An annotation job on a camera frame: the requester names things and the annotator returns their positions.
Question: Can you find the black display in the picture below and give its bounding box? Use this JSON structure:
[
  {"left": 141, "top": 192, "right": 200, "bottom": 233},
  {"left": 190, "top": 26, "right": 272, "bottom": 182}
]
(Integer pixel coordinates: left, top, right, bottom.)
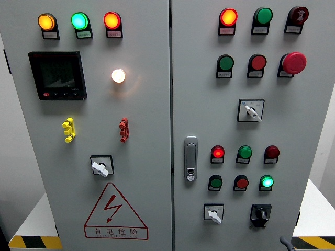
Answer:
[{"left": 28, "top": 50, "right": 87, "bottom": 101}]

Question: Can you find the small green round lamp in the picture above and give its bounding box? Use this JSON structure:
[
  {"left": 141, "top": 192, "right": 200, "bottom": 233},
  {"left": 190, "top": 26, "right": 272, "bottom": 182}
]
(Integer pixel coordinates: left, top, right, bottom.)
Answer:
[
  {"left": 259, "top": 175, "right": 274, "bottom": 188},
  {"left": 237, "top": 145, "right": 253, "bottom": 159}
]

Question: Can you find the red warning triangle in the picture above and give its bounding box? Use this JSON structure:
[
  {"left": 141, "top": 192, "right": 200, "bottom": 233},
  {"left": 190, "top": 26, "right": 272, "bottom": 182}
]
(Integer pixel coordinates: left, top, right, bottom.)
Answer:
[{"left": 83, "top": 182, "right": 149, "bottom": 241}]

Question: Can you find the small red push button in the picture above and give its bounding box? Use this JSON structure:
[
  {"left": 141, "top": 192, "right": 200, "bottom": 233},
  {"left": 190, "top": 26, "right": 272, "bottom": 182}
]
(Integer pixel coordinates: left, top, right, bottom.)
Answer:
[{"left": 233, "top": 175, "right": 249, "bottom": 189}]

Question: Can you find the white lamp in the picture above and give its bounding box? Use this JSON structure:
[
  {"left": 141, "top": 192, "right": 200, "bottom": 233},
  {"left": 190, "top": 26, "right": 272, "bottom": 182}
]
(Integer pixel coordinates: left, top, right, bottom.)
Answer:
[{"left": 111, "top": 68, "right": 126, "bottom": 84}]

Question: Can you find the large green round lamp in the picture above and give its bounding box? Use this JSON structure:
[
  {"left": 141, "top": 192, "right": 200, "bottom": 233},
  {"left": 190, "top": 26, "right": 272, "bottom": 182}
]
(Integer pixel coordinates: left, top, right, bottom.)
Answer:
[
  {"left": 253, "top": 7, "right": 273, "bottom": 26},
  {"left": 71, "top": 12, "right": 91, "bottom": 30}
]

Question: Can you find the white-handle turn switch, black plate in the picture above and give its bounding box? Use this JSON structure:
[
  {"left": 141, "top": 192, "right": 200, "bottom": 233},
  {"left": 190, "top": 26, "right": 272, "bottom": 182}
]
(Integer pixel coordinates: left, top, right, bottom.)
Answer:
[{"left": 90, "top": 155, "right": 115, "bottom": 178}]

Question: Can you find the large red stop button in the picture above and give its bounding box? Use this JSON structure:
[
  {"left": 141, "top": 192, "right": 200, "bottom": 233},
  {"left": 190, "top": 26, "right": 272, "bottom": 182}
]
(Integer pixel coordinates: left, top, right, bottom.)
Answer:
[{"left": 281, "top": 52, "right": 307, "bottom": 75}]

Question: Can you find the small red round lamp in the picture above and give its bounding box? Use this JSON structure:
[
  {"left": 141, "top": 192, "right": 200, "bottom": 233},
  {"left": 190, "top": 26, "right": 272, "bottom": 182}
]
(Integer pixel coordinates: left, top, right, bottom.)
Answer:
[
  {"left": 210, "top": 145, "right": 225, "bottom": 159},
  {"left": 264, "top": 145, "right": 280, "bottom": 159}
]

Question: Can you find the large yellow round lamp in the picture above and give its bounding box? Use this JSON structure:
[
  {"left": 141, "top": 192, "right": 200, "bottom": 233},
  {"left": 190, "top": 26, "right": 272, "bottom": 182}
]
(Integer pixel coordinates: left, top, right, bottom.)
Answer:
[{"left": 37, "top": 13, "right": 57, "bottom": 31}]

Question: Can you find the small yellow handle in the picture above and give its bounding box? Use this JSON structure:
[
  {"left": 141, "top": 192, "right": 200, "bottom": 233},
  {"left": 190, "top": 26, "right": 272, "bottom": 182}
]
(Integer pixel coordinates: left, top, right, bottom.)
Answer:
[{"left": 62, "top": 117, "right": 76, "bottom": 143}]

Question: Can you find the pale grey cabinet door with lock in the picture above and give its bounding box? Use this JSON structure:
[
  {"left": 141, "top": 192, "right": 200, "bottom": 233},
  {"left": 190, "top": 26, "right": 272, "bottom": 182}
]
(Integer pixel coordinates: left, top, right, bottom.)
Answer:
[{"left": 171, "top": 0, "right": 335, "bottom": 251}]

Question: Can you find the black and yellow striped tape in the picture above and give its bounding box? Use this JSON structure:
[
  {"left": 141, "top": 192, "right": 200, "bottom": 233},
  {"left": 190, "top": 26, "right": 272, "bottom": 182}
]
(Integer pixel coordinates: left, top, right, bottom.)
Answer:
[
  {"left": 291, "top": 236, "right": 335, "bottom": 250},
  {"left": 8, "top": 235, "right": 63, "bottom": 250}
]

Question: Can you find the large white-handle turn switch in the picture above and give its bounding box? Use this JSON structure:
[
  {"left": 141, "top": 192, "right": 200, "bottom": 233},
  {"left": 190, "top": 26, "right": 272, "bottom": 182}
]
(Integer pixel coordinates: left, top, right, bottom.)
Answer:
[{"left": 237, "top": 98, "right": 265, "bottom": 123}]

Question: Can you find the small green push button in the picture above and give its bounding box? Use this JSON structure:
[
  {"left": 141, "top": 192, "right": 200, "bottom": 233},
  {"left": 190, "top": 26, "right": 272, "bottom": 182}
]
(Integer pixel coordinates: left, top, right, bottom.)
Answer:
[{"left": 208, "top": 174, "right": 224, "bottom": 189}]

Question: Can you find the small white-handle turn switch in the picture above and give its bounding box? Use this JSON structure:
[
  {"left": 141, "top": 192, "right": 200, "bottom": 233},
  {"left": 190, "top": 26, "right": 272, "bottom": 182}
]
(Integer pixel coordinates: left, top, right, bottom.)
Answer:
[{"left": 203, "top": 203, "right": 225, "bottom": 225}]

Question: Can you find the small red handle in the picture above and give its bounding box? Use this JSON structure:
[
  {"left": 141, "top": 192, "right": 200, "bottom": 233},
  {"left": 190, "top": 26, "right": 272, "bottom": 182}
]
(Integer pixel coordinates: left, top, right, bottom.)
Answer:
[{"left": 119, "top": 117, "right": 130, "bottom": 143}]

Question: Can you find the pale grey cabinet door with display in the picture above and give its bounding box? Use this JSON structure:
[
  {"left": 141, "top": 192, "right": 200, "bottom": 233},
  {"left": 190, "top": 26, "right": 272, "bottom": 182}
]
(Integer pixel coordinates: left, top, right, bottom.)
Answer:
[{"left": 0, "top": 0, "right": 173, "bottom": 251}]

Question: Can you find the black-handle turn switch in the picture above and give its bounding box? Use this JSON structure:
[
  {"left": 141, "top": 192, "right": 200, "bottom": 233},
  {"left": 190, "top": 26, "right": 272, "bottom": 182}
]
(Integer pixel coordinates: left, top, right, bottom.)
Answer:
[{"left": 249, "top": 203, "right": 272, "bottom": 230}]

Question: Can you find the large red push button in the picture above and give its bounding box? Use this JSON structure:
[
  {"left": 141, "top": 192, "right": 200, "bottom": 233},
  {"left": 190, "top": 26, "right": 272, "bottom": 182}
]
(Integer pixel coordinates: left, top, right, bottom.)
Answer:
[{"left": 248, "top": 54, "right": 267, "bottom": 71}]

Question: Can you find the large green push button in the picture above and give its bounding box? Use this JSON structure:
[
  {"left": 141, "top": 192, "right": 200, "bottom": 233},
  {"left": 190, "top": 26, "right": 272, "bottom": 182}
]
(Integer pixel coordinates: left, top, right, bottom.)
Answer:
[{"left": 217, "top": 54, "right": 235, "bottom": 71}]

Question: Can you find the large red round lamp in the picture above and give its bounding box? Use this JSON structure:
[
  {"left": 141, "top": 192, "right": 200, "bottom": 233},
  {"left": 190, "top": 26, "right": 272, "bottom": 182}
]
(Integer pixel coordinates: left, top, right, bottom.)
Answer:
[
  {"left": 103, "top": 11, "right": 122, "bottom": 30},
  {"left": 219, "top": 8, "right": 239, "bottom": 27}
]

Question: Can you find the dark red buzzer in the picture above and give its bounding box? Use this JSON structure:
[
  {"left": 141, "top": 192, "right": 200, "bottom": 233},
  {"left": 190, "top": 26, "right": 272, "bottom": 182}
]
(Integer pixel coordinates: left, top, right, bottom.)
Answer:
[{"left": 287, "top": 6, "right": 309, "bottom": 26}]

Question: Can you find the silver door lock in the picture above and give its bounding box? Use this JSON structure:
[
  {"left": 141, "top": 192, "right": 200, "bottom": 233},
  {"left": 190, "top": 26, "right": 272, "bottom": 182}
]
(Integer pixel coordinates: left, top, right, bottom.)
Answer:
[{"left": 184, "top": 135, "right": 199, "bottom": 182}]

